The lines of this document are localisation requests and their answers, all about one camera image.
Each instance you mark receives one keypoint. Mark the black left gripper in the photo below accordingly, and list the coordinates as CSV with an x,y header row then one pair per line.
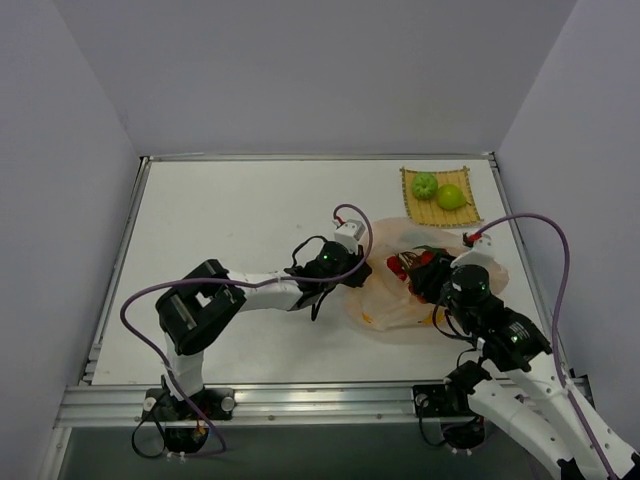
x,y
357,273

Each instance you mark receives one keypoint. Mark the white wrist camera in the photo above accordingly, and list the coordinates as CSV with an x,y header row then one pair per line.
x,y
349,233
479,251

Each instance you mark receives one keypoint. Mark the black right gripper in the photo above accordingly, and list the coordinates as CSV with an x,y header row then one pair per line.
x,y
426,279

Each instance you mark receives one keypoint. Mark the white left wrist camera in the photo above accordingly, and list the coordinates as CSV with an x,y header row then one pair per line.
x,y
349,233

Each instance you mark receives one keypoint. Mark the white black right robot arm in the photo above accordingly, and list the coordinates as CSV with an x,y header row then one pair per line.
x,y
562,430

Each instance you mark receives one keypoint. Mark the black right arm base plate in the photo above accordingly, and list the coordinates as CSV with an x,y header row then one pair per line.
x,y
437,400

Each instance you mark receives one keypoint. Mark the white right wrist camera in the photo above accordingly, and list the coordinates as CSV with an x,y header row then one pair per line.
x,y
479,251

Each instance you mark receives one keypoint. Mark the green fake pear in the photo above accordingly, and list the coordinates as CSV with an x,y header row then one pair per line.
x,y
424,185

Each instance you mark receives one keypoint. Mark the translucent printed plastic bag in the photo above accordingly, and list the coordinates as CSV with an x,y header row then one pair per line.
x,y
384,302

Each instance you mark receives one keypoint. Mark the green fake apple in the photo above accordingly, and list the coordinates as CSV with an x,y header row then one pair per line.
x,y
450,197

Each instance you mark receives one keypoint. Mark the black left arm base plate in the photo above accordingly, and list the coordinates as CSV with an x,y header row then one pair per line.
x,y
215,404

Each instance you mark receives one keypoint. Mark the yellow woven bamboo mat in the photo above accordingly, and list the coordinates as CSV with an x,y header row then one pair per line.
x,y
427,212

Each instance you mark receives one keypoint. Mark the red fake cherry tomatoes bunch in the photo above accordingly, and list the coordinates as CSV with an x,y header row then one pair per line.
x,y
407,262

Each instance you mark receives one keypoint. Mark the aluminium front frame rail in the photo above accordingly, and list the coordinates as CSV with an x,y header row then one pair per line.
x,y
104,406

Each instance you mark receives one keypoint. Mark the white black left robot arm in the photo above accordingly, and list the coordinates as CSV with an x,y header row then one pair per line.
x,y
193,316

